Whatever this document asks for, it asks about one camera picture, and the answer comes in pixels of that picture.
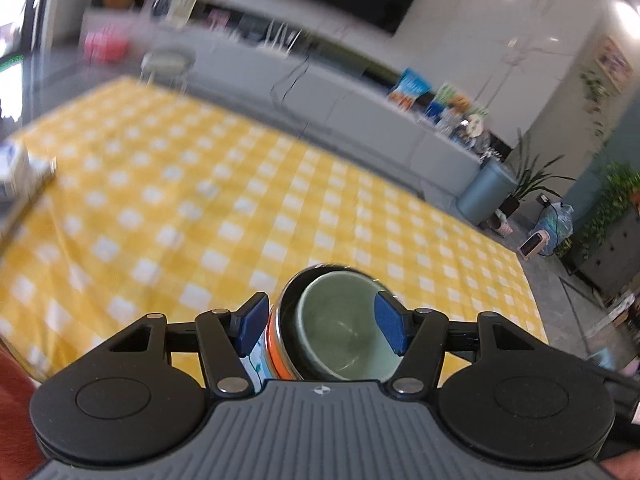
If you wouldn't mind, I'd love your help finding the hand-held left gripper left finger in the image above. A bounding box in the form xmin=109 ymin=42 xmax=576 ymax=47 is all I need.
xmin=107 ymin=291 xmax=271 ymax=395

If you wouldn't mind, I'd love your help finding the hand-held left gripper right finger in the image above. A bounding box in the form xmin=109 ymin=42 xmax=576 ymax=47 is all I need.
xmin=372 ymin=290 xmax=536 ymax=396

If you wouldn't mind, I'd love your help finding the orange steel bowl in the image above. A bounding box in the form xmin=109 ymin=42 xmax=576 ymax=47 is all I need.
xmin=267 ymin=262 xmax=401 ymax=381

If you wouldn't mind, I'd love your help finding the white fruit-print plate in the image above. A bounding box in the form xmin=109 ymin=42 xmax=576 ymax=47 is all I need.
xmin=240 ymin=340 xmax=271 ymax=393

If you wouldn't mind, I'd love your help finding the green ceramic bowl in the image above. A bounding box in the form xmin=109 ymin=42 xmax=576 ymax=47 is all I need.
xmin=292 ymin=270 xmax=401 ymax=381

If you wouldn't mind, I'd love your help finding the yellow checkered tablecloth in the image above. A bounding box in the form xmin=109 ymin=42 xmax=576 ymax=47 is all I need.
xmin=0 ymin=76 xmax=551 ymax=386

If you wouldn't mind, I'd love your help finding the grey trash can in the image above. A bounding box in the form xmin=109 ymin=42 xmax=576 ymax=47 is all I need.
xmin=457 ymin=159 xmax=518 ymax=226

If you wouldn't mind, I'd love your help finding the small pink heater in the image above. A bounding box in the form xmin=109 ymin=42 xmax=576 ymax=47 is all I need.
xmin=519 ymin=230 xmax=551 ymax=260

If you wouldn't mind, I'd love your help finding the clear plastic bag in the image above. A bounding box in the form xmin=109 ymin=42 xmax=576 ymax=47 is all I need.
xmin=537 ymin=202 xmax=576 ymax=256

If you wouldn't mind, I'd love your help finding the long-leaf potted plant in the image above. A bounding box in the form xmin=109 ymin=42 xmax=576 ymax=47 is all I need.
xmin=505 ymin=127 xmax=576 ymax=218

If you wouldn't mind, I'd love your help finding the grey television cabinet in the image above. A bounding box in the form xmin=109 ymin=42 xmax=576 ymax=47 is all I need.
xmin=82 ymin=7 xmax=483 ymax=206

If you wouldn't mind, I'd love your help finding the grey drawer cabinet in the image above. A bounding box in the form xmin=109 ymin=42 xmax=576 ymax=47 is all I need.
xmin=577 ymin=210 xmax=640 ymax=301

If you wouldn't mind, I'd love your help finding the green printed card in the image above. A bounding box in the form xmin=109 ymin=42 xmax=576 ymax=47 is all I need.
xmin=425 ymin=82 xmax=488 ymax=126

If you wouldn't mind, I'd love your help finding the blue snack bag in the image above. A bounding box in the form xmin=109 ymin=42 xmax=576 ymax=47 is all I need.
xmin=387 ymin=67 xmax=432 ymax=110

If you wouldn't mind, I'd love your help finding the red cloth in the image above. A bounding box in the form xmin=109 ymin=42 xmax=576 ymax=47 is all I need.
xmin=0 ymin=345 xmax=43 ymax=480

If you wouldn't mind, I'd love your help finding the bushy green plant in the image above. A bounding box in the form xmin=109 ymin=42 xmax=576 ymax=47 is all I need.
xmin=575 ymin=160 xmax=640 ymax=261

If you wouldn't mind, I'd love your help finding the folding chair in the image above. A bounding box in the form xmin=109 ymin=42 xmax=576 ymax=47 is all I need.
xmin=140 ymin=46 xmax=193 ymax=92

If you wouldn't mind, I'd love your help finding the white router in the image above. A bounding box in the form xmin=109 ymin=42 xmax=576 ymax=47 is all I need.
xmin=257 ymin=19 xmax=301 ymax=58

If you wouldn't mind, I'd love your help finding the white cardboard box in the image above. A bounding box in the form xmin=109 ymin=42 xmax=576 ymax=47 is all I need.
xmin=0 ymin=141 xmax=31 ymax=196

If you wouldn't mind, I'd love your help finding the hanging vine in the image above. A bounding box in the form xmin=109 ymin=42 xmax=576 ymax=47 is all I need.
xmin=580 ymin=67 xmax=613 ymax=141

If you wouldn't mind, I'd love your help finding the pink storage box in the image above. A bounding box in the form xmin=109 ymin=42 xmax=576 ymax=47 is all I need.
xmin=84 ymin=30 xmax=128 ymax=63

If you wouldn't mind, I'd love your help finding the black cable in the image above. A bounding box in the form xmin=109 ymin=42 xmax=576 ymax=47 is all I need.
xmin=270 ymin=57 xmax=341 ymax=151

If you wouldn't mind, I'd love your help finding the ring binder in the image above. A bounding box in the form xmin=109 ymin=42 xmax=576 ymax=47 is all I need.
xmin=0 ymin=157 xmax=58 ymax=251

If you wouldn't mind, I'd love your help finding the framed wall picture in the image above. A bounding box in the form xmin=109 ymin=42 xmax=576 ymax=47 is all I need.
xmin=595 ymin=37 xmax=636 ymax=93

